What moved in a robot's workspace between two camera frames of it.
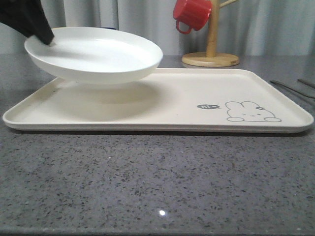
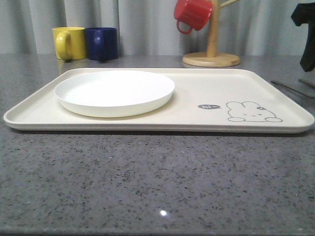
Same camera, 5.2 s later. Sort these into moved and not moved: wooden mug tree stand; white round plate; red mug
Moved: white round plate
Not moved: wooden mug tree stand; red mug
